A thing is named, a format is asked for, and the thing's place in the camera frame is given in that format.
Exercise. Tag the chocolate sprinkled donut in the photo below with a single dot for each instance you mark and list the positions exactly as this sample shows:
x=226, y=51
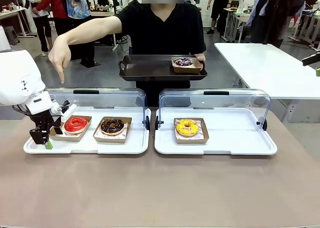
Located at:
x=107, y=129

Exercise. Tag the purple glazed donut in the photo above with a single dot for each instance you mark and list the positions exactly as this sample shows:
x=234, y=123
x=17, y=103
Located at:
x=190, y=62

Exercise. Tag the red glazed donut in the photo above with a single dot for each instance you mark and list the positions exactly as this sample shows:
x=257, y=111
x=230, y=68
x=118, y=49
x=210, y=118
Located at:
x=82, y=126

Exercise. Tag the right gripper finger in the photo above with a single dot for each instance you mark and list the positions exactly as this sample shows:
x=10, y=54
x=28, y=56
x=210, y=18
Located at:
x=317, y=71
x=311, y=59

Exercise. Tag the person in red top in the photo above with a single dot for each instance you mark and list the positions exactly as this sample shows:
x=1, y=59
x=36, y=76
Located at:
x=51, y=3

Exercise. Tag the yellow sprinkled donut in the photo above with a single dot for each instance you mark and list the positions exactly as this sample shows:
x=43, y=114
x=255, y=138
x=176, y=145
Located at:
x=181, y=130

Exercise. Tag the table with orange items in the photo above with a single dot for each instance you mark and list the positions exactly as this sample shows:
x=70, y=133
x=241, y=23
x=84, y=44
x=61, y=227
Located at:
x=100, y=13

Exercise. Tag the cluttered lab desk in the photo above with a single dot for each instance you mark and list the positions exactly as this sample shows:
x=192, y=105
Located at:
x=310, y=20

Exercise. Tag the grey plastic stool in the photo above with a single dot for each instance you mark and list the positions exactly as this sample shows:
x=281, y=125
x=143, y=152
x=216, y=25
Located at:
x=11, y=34

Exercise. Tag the person's right forearm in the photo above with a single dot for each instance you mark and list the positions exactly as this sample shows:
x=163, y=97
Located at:
x=82, y=34

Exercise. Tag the person in black shirt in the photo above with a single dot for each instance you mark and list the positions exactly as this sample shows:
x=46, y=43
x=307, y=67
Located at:
x=162, y=33

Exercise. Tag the cardboard box of red donut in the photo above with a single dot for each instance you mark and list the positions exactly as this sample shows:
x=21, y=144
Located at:
x=72, y=137

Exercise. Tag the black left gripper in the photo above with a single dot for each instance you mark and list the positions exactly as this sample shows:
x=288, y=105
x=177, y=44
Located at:
x=43, y=121

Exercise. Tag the person's right hand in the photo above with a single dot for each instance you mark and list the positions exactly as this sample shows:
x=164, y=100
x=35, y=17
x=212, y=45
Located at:
x=60, y=55

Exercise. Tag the white lab desk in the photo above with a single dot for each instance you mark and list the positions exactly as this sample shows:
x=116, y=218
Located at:
x=237, y=15

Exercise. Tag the person's left hand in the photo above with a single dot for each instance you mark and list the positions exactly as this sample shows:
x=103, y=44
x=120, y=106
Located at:
x=201, y=56

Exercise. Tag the cardboard box of chocolate donut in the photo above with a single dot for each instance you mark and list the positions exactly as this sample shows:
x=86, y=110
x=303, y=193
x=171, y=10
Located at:
x=112, y=140

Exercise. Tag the person in black shorts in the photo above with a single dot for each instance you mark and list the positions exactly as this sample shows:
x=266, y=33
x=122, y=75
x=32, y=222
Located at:
x=221, y=3

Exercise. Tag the white background desk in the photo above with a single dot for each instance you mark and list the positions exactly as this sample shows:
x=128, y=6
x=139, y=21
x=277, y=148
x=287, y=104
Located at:
x=10, y=13

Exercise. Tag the cardboard box of purple donut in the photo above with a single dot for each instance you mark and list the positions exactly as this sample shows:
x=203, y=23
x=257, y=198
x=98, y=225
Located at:
x=186, y=70

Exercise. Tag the paper liner under chocolate donut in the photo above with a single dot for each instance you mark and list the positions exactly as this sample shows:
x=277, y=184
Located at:
x=125, y=126

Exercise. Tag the clear plastic tray lid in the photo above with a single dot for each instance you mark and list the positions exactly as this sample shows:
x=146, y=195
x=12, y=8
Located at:
x=225, y=103
x=112, y=100

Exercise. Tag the white rectangular table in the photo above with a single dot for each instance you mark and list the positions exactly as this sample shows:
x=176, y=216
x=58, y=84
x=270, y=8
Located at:
x=262, y=63

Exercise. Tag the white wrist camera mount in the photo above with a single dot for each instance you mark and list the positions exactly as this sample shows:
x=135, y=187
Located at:
x=67, y=110

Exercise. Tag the person in blue patterned shirt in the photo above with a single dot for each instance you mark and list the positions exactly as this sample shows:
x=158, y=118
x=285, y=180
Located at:
x=76, y=5

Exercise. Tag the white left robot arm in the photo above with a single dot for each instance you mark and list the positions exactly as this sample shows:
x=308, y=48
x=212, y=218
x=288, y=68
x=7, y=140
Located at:
x=17, y=78

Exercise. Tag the white display tray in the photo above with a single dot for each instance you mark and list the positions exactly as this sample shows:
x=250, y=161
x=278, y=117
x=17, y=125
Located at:
x=237, y=138
x=87, y=145

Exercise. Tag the paper liner under yellow donut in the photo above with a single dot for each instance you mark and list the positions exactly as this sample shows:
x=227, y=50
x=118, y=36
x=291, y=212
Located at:
x=200, y=135

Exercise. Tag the cardboard box of yellow donut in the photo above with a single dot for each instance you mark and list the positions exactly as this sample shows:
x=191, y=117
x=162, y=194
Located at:
x=191, y=141

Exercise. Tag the person with long dark hair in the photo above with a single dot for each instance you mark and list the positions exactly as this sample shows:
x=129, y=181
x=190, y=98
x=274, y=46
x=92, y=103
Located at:
x=280, y=13

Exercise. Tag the dark brown serving tray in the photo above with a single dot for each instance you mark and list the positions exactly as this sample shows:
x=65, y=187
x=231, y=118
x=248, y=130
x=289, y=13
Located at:
x=150, y=68

